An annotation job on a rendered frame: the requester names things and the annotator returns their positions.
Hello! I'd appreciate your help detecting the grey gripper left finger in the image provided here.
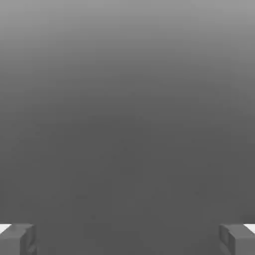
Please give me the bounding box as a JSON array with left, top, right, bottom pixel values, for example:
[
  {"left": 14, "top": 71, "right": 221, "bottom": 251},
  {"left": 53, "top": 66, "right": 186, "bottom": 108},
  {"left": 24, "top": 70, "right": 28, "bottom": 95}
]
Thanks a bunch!
[{"left": 0, "top": 223, "right": 38, "bottom": 255}]

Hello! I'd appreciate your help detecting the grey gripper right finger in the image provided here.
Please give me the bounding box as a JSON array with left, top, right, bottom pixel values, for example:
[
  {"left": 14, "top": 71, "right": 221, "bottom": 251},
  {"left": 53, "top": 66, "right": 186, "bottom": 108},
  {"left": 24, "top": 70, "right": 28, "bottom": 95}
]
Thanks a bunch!
[{"left": 218, "top": 223, "right": 255, "bottom": 255}]

